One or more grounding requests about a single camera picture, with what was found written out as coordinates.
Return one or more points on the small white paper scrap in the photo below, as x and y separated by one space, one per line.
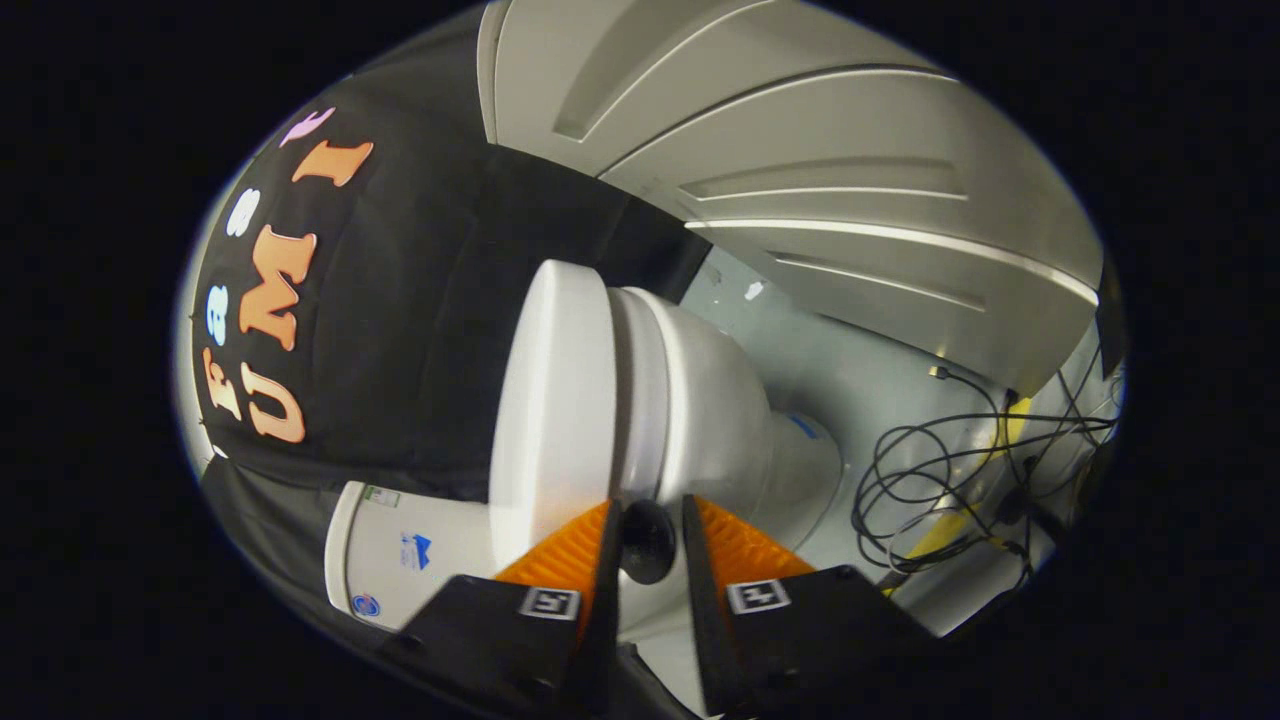
754 291

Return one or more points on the white cabinet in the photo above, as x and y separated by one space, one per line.
850 200

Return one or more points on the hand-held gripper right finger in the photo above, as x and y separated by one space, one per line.
700 600

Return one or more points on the white toilet lid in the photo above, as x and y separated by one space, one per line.
550 400

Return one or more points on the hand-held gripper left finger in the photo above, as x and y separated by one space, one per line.
607 600

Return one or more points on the white toilet seat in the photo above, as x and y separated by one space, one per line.
640 390

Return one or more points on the black backdrop cloth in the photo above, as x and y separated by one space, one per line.
420 330

